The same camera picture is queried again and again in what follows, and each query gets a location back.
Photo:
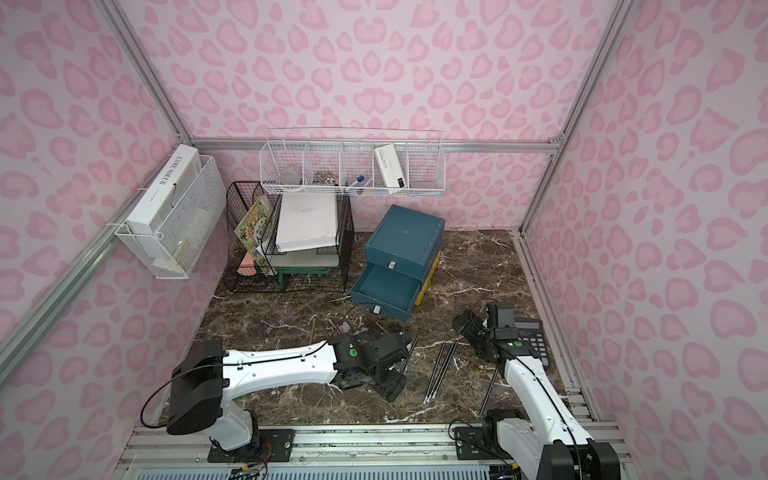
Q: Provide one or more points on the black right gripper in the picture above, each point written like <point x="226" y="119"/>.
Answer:
<point x="474" y="327"/>

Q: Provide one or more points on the colorful picture book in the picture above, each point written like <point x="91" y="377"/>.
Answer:
<point x="252" y="228"/>

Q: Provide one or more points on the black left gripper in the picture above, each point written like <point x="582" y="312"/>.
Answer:
<point x="395" y="370"/>

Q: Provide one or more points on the white book box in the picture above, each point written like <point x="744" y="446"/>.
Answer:
<point x="165" y="191"/>

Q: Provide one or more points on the black pencil group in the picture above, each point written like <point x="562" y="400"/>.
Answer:
<point x="440" y="369"/>

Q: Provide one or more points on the black wire file rack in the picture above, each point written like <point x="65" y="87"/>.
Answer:
<point x="244" y="276"/>

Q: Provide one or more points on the teal drawer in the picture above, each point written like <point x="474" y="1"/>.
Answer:
<point x="386" y="292"/>

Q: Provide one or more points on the green stool frame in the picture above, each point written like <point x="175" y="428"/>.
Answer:
<point x="285" y="273"/>

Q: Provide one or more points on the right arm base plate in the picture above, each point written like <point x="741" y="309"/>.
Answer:
<point x="470" y="444"/>

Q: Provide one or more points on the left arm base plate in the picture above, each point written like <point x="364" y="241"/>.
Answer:
<point x="271" y="444"/>

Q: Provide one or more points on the white wire wall basket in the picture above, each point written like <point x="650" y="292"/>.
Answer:
<point x="327" y="159"/>

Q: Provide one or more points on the white paper stack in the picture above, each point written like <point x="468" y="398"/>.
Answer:
<point x="306" y="221"/>

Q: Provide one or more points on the white small box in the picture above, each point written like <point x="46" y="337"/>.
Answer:
<point x="390" y="168"/>

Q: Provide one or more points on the black calculator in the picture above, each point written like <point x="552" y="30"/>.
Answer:
<point x="531" y="331"/>

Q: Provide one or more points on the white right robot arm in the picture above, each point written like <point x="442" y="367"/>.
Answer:
<point x="542" y="440"/>

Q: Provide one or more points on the lone black pencil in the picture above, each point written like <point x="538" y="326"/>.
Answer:
<point x="488" y="393"/>

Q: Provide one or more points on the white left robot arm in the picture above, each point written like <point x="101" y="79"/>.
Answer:
<point x="205" y="385"/>

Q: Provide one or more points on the white wire side basket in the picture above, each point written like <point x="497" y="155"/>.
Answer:
<point x="173" y="251"/>

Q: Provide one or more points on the yellow drawer cabinet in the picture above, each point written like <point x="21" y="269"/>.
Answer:
<point x="428" y="279"/>

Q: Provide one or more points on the teal drawer cabinet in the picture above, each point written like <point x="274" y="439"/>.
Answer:
<point x="406" y="241"/>

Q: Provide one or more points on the yellow pencil bundle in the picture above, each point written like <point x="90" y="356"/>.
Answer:
<point x="322" y="330"/>

